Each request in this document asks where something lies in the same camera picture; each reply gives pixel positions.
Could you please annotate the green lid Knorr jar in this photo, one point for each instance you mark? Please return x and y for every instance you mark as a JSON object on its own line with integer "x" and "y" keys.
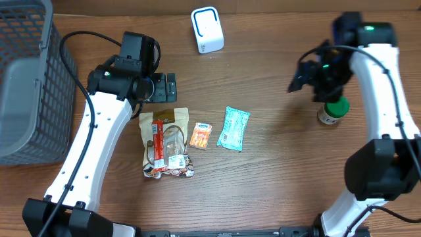
{"x": 331, "y": 113}

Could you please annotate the white barcode scanner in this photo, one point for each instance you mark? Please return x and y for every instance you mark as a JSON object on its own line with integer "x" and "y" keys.
{"x": 207, "y": 29}

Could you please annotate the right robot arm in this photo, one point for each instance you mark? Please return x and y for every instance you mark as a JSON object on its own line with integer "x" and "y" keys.
{"x": 388, "y": 165}

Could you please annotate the orange tissue packet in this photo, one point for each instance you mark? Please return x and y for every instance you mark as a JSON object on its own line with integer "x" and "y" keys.
{"x": 200, "y": 136}

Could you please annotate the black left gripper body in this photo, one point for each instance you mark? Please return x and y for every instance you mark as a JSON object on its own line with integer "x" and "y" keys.
{"x": 162, "y": 87}

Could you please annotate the teal wet wipes pack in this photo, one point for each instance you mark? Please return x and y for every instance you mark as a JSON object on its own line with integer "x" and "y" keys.
{"x": 235, "y": 123}

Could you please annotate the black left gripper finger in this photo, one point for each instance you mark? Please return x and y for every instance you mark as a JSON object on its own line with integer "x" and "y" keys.
{"x": 171, "y": 92}
{"x": 171, "y": 78}

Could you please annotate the beige brown snack bag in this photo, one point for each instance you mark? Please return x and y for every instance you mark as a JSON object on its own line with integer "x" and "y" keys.
{"x": 176, "y": 159}

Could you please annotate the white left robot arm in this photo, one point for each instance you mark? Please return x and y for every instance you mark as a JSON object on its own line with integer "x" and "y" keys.
{"x": 70, "y": 204}

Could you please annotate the grey mesh plastic basket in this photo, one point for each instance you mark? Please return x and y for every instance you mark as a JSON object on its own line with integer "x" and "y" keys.
{"x": 37, "y": 92}

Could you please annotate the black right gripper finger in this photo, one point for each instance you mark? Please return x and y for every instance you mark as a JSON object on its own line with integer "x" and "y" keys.
{"x": 322, "y": 53}
{"x": 304, "y": 75}

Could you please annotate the red snack stick packet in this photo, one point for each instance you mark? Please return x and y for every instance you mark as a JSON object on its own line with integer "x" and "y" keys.
{"x": 158, "y": 140}

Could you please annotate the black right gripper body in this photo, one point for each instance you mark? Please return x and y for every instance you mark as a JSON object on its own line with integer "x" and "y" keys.
{"x": 330, "y": 80}

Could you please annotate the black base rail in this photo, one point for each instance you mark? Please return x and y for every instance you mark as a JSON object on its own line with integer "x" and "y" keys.
{"x": 289, "y": 231}

